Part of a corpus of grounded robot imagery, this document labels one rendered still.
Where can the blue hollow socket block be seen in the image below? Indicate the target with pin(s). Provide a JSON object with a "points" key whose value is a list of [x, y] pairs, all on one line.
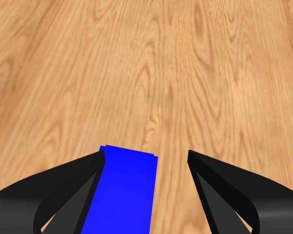
{"points": [[124, 195]]}

